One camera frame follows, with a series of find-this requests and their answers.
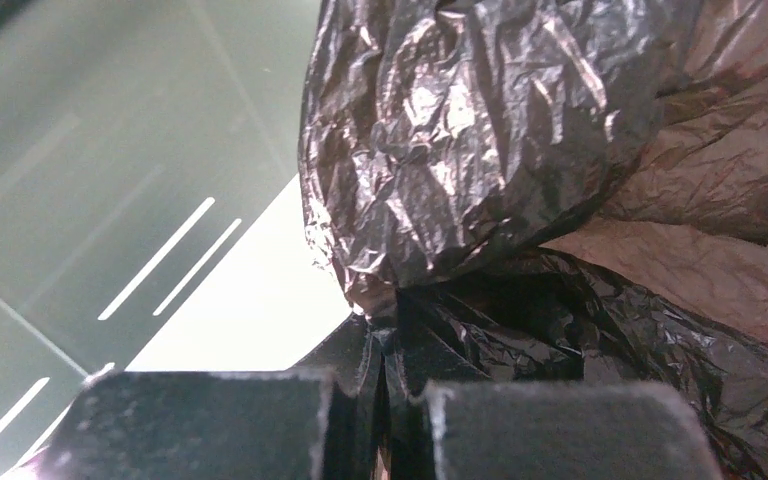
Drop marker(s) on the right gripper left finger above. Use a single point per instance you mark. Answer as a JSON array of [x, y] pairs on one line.
[[312, 421]]

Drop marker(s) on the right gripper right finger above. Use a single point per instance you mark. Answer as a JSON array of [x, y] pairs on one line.
[[448, 421]]

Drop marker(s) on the black plastic trash bag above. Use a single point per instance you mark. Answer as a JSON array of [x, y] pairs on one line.
[[559, 191]]

